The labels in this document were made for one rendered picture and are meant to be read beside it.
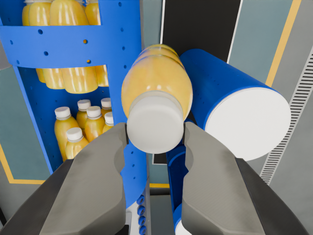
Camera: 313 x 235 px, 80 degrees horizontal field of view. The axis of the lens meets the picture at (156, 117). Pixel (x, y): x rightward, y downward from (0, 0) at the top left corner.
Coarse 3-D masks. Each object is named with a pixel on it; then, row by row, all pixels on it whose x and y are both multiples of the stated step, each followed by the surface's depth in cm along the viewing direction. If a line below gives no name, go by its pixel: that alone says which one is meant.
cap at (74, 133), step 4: (72, 128) 52; (76, 128) 52; (80, 128) 52; (68, 132) 50; (72, 132) 50; (76, 132) 50; (80, 132) 51; (68, 136) 50; (72, 136) 50; (76, 136) 50; (80, 136) 51
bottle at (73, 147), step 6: (84, 138) 53; (66, 144) 52; (72, 144) 51; (78, 144) 51; (84, 144) 52; (66, 150) 52; (72, 150) 51; (78, 150) 51; (66, 156) 53; (72, 156) 51
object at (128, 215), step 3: (126, 213) 95; (129, 213) 95; (126, 216) 93; (129, 216) 93; (126, 219) 92; (129, 219) 92; (126, 222) 90; (129, 222) 90; (126, 225) 87; (129, 225) 89; (123, 228) 86; (126, 228) 86; (129, 228) 88; (120, 231) 85; (123, 231) 85; (126, 231) 85; (129, 231) 86; (117, 234) 84; (120, 234) 84; (123, 234) 84; (126, 234) 84; (129, 234) 86
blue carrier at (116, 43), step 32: (0, 0) 38; (128, 0) 34; (0, 32) 32; (32, 32) 30; (64, 32) 30; (96, 32) 32; (128, 32) 36; (32, 64) 32; (64, 64) 32; (96, 64) 34; (128, 64) 38; (32, 96) 47; (64, 96) 58; (96, 96) 63; (128, 160) 47; (128, 192) 51
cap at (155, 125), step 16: (160, 96) 13; (144, 112) 12; (160, 112) 12; (176, 112) 12; (128, 128) 12; (144, 128) 12; (160, 128) 12; (176, 128) 12; (144, 144) 13; (160, 144) 13; (176, 144) 13
